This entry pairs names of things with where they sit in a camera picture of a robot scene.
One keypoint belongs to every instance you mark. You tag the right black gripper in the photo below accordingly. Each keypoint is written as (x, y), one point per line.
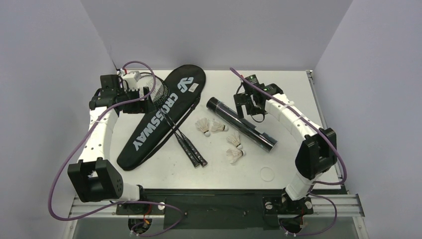
(243, 101)

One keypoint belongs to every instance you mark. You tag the black Crossway racket bag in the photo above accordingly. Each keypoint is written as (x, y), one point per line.
(154, 130)

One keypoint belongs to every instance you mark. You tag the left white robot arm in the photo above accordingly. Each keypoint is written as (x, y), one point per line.
(93, 176)

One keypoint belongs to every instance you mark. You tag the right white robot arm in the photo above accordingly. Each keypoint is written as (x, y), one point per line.
(315, 155)

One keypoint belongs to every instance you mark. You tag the black badminton racket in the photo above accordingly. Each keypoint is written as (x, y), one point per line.
(177, 133)
(194, 150)

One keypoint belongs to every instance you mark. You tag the black badminton racket lower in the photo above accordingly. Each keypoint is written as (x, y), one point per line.
(194, 150)

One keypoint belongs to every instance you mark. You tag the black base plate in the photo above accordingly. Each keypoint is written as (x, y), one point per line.
(222, 208)

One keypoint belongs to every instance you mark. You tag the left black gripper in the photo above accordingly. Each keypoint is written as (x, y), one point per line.
(132, 100)

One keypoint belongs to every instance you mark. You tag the aluminium frame rail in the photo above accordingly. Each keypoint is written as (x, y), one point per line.
(347, 206)

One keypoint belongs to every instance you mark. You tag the black badminton racket upper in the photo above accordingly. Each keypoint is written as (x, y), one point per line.
(177, 133)

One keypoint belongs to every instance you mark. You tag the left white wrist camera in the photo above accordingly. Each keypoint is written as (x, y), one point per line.
(130, 80)

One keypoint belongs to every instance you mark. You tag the black shuttlecock tube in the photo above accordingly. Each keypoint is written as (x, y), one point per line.
(248, 129)

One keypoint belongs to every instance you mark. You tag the white shuttlecock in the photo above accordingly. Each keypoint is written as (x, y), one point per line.
(218, 126)
(234, 154)
(203, 126)
(234, 139)

